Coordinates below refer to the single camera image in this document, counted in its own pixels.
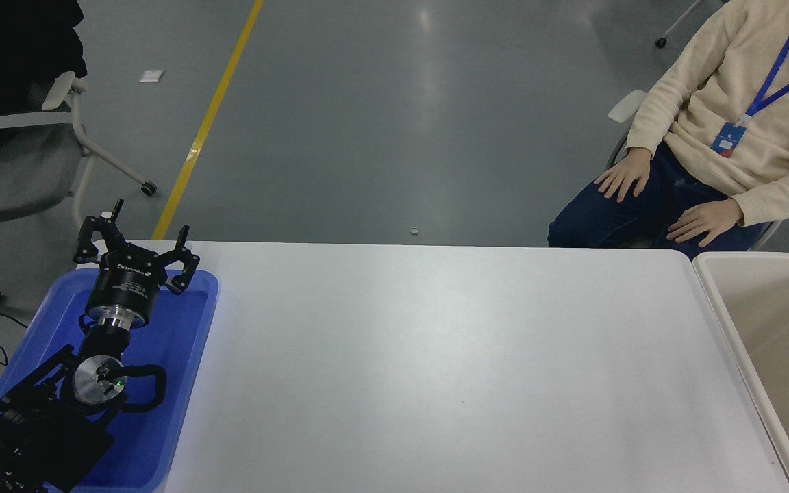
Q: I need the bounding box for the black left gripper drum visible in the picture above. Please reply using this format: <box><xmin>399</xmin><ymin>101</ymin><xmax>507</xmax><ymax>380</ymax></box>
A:
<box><xmin>85</xmin><ymin>252</ymin><xmax>166</xmax><ymax>323</ymax></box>

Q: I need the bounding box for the seated person's right hand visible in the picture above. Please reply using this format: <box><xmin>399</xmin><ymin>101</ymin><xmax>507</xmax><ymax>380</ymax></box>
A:
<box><xmin>594</xmin><ymin>146</ymin><xmax>654</xmax><ymax>204</ymax></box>

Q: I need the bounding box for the seated person's left hand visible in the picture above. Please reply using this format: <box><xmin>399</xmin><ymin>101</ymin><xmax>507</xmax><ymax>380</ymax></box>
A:
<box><xmin>666</xmin><ymin>198</ymin><xmax>745</xmax><ymax>248</ymax></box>

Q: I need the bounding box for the blue plastic tray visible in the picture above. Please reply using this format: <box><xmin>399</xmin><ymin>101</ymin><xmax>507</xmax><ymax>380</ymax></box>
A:
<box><xmin>0</xmin><ymin>269</ymin><xmax>219</xmax><ymax>493</ymax></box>

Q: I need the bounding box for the white wheeled office chair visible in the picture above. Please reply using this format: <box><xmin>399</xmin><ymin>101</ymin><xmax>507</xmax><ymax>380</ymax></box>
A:
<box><xmin>0</xmin><ymin>68</ymin><xmax>158</xmax><ymax>223</ymax></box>

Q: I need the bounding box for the white chair leg with caster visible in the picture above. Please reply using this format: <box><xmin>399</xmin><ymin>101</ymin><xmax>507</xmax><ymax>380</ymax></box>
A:
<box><xmin>655</xmin><ymin>0</ymin><xmax>705</xmax><ymax>49</ymax></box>

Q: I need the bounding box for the seated person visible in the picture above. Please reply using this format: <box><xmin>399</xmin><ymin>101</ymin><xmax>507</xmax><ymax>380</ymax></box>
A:
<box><xmin>547</xmin><ymin>0</ymin><xmax>789</xmax><ymax>260</ymax></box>

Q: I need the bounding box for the large pale bin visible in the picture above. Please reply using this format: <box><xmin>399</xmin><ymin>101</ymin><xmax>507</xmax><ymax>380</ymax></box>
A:
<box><xmin>692</xmin><ymin>251</ymin><xmax>789</xmax><ymax>493</ymax></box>

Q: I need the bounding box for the blue lanyard with badge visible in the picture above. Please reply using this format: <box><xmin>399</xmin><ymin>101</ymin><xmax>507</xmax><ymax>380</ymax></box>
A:
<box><xmin>710</xmin><ymin>0</ymin><xmax>789</xmax><ymax>160</ymax></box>

